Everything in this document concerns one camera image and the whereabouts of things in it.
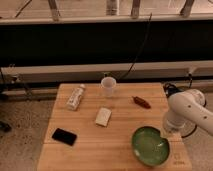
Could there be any green ceramic bowl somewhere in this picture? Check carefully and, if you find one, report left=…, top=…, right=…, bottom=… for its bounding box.
left=131, top=126, right=170, bottom=167

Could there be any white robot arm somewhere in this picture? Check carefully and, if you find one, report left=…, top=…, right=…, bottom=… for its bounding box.
left=161, top=89, right=213, bottom=138

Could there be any dark red chili pepper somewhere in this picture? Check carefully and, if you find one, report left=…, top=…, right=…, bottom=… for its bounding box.
left=133, top=96, right=151, bottom=109

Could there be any clear plastic cup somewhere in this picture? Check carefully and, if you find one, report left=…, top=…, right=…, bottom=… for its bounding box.
left=101, top=77, right=116, bottom=97

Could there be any white plastic bottle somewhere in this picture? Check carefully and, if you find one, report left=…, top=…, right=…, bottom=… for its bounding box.
left=67, top=84, right=85, bottom=111

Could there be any black smartphone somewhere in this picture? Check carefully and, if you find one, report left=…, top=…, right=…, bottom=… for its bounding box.
left=52, top=128, right=77, bottom=146

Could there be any black hanging cable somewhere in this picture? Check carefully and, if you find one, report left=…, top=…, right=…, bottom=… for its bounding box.
left=116, top=12, right=154, bottom=82

